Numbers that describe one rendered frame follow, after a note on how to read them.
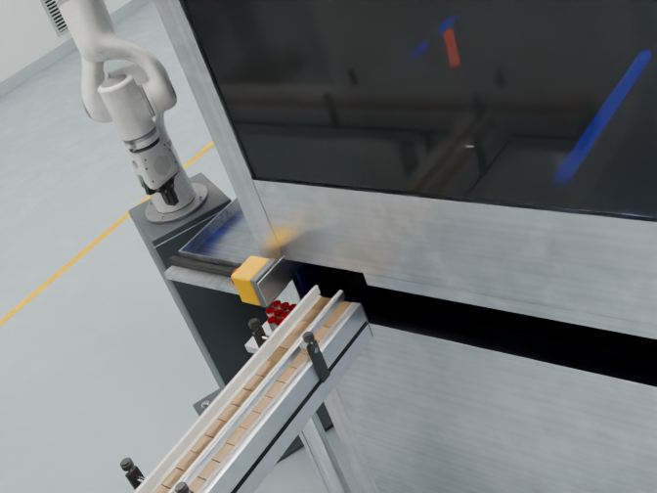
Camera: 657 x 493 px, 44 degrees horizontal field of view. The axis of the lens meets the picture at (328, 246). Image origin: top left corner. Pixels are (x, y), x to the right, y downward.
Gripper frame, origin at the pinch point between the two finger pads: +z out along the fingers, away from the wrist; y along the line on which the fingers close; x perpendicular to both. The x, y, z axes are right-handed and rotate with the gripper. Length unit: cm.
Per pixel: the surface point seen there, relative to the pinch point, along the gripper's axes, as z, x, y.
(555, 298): 1, -103, -12
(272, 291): 5.7, -45.1, -18.2
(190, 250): 14.6, -1.3, -2.4
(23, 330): 104, 175, 17
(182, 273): 16.1, -4.0, -9.1
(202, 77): -39, -43, -12
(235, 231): 15.8, -7.1, 8.6
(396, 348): 22, -66, -12
